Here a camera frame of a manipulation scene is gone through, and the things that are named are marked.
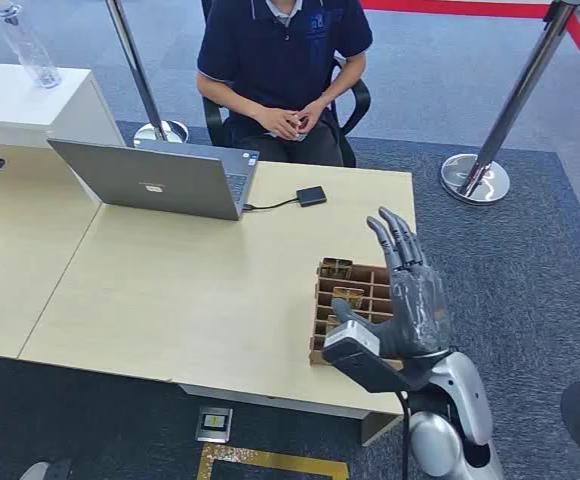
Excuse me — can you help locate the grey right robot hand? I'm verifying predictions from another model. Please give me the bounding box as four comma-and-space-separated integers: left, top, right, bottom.
331, 206, 452, 360

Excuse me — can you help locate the person's right hand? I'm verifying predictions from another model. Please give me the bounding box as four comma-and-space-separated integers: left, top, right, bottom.
257, 105, 302, 142

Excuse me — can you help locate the person's left hand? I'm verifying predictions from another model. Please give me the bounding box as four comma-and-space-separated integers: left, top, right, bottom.
297, 98, 328, 137

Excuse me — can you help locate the brown slotted card holder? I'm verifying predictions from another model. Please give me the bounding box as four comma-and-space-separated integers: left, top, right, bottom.
309, 259, 405, 372

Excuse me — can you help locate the person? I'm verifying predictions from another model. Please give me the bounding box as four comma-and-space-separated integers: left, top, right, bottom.
195, 0, 374, 167

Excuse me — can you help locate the gold and black card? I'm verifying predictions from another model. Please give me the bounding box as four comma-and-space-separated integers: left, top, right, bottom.
331, 286, 365, 310
319, 257, 354, 280

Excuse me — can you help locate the black office chair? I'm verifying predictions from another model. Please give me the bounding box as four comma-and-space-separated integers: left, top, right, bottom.
200, 0, 372, 169

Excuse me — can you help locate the black external drive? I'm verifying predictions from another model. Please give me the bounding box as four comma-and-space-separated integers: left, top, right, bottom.
295, 185, 328, 209

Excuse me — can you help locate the dark grey floor rug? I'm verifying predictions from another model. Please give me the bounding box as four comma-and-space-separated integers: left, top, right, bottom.
0, 121, 580, 480

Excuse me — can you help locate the silver laptop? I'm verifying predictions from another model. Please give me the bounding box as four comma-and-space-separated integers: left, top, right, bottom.
46, 137, 261, 222

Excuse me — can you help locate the light wood desk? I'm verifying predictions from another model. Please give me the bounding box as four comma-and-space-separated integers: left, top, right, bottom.
0, 141, 103, 360
18, 160, 418, 447

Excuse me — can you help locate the yellow floor tape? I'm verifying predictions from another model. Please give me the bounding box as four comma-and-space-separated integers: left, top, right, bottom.
196, 443, 350, 480

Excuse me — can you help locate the metal floor socket box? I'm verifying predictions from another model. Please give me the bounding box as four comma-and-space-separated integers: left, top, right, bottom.
195, 406, 234, 444

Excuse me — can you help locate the white cabinet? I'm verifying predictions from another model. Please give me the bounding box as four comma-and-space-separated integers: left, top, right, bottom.
0, 61, 126, 151

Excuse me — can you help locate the clear plastic water bottle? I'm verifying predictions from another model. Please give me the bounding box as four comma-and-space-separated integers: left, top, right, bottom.
0, 0, 63, 91

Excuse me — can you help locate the pale grey floor object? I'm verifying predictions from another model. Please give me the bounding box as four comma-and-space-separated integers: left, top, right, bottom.
18, 458, 74, 480

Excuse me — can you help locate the black drive cable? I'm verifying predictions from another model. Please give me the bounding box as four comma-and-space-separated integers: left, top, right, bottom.
242, 196, 300, 213

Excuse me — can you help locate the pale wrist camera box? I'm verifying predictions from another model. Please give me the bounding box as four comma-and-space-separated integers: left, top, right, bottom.
321, 320, 433, 394

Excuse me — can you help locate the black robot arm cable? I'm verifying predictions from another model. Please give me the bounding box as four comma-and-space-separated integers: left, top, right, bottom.
396, 390, 412, 480

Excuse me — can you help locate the chrome stanchion post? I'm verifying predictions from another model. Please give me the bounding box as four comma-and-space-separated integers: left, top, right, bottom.
439, 0, 580, 206
104, 0, 190, 146

